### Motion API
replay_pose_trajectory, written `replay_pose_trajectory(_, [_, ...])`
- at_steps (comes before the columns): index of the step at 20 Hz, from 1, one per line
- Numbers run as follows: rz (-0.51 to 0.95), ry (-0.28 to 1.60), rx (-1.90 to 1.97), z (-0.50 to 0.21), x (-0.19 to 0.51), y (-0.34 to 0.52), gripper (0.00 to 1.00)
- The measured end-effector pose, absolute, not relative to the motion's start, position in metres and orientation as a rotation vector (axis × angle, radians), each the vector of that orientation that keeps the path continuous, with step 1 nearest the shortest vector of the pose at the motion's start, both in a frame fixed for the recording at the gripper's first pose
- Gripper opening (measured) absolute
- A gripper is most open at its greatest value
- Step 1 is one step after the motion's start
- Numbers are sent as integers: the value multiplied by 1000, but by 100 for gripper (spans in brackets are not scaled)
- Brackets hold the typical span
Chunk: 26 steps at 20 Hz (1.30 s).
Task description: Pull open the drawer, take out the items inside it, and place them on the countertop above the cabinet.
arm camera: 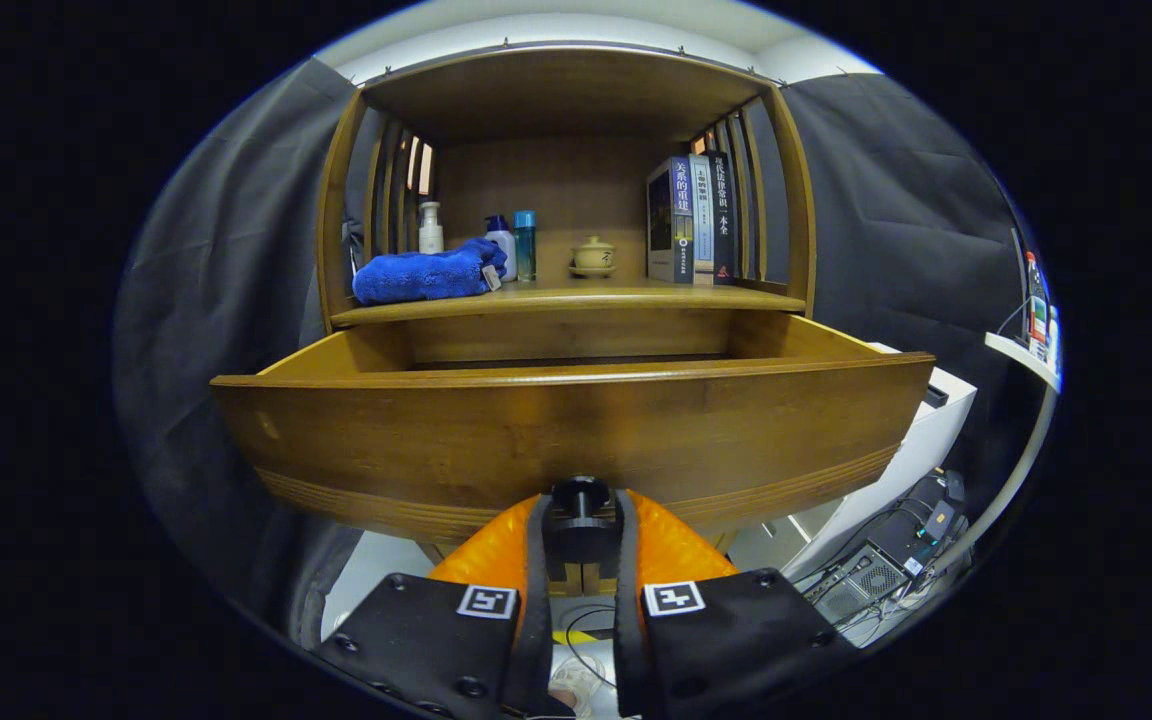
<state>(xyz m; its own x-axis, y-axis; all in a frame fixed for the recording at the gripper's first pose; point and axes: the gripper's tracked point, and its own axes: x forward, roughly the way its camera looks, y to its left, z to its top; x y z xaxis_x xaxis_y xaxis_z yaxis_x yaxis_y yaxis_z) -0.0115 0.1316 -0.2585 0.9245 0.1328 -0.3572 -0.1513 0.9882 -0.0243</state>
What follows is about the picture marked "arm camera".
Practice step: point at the white lotion bottle blue cap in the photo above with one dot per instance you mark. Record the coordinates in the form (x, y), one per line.
(503, 238)

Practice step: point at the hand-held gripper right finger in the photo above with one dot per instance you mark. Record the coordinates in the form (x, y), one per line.
(628, 650)

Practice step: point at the teal capped clear bottle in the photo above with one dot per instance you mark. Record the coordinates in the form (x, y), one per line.
(525, 250)

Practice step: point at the wooden countertop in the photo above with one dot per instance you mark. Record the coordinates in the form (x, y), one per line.
(576, 296)

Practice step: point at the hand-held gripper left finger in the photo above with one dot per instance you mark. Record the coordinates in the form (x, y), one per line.
(536, 640)

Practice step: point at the white pump bottle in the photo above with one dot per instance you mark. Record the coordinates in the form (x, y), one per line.
(431, 238)

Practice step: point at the blue folded towel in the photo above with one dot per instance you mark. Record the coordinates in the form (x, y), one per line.
(416, 275)

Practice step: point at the beige lidded teacup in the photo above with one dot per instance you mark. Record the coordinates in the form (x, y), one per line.
(593, 257)

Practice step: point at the wooden cabinet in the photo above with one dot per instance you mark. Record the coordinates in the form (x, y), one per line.
(556, 180)

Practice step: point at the wooden drawer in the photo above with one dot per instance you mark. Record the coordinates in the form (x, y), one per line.
(576, 430)

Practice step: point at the pale spine book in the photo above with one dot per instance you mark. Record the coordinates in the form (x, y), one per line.
(702, 220)

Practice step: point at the grey computer case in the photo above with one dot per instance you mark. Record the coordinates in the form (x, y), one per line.
(871, 580)

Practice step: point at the black floor device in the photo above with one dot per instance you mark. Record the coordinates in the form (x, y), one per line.
(939, 515)

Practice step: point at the white box unit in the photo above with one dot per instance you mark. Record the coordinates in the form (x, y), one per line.
(896, 470)

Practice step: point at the yellow black floor tape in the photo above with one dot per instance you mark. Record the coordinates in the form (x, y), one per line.
(571, 637)

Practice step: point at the blue spine book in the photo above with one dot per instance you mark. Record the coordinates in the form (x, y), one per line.
(681, 220)

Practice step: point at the black holder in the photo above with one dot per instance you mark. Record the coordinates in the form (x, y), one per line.
(936, 395)

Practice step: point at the red label water bottle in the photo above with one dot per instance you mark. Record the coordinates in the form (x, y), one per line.
(1036, 320)

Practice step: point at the white round table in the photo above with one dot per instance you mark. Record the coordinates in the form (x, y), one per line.
(1021, 355)

